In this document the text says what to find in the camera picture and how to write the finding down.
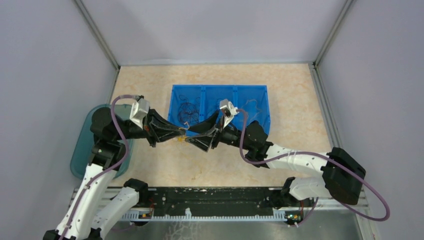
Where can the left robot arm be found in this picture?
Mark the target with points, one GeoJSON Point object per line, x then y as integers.
{"type": "Point", "coordinates": [111, 132]}

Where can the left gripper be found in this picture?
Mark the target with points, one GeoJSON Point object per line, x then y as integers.
{"type": "Point", "coordinates": [156, 128]}

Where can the teal transparent plastic tray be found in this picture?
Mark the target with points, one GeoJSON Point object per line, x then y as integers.
{"type": "Point", "coordinates": [85, 142]}

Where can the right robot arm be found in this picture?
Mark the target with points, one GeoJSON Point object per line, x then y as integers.
{"type": "Point", "coordinates": [334, 174]}

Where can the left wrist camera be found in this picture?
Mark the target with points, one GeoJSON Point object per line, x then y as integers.
{"type": "Point", "coordinates": [139, 110]}

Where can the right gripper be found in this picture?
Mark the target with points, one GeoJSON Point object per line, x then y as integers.
{"type": "Point", "coordinates": [204, 141]}

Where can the blue three-compartment bin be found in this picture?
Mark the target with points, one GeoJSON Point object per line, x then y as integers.
{"type": "Point", "coordinates": [191, 104]}

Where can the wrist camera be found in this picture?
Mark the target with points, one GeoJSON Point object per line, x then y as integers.
{"type": "Point", "coordinates": [139, 110]}
{"type": "Point", "coordinates": [229, 111]}

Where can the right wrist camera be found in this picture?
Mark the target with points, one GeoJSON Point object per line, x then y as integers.
{"type": "Point", "coordinates": [229, 111]}

